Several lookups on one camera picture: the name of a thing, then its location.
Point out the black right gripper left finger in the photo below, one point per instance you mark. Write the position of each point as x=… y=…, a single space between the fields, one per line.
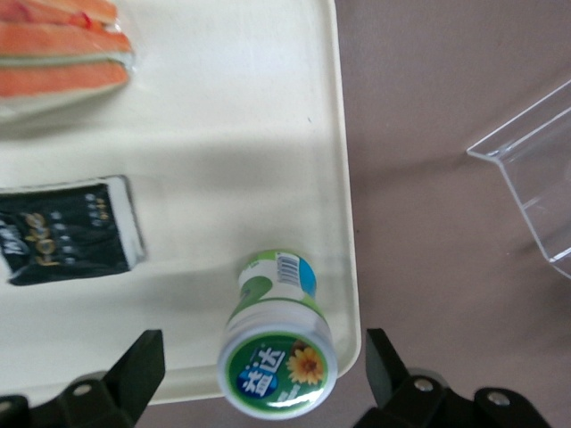
x=134 y=374

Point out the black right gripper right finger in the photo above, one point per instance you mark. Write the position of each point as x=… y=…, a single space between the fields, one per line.
x=392 y=383

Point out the green gum bottle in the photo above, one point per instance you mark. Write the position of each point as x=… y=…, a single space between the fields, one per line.
x=272 y=356

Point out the cream plastic tray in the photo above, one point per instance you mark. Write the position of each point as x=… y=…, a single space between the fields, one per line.
x=201 y=134

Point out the small black box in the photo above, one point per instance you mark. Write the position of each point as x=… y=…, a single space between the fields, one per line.
x=67 y=227

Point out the clear acrylic stepped display stand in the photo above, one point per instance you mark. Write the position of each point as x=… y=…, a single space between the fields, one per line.
x=531 y=178

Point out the wrapped triangle sandwich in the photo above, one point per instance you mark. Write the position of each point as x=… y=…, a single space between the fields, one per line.
x=58 y=58

